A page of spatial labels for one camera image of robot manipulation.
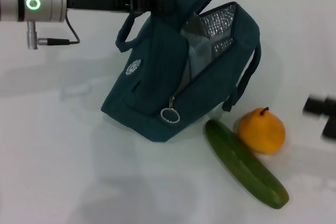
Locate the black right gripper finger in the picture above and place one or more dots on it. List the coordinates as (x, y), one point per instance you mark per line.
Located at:
(330, 129)
(315, 104)

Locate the green cucumber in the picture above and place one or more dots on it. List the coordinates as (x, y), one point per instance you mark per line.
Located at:
(244, 166)

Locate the orange yellow pear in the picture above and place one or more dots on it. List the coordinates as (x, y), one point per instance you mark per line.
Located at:
(262, 134)

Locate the dark teal fabric lunch bag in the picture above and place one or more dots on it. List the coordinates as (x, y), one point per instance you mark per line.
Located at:
(157, 90)

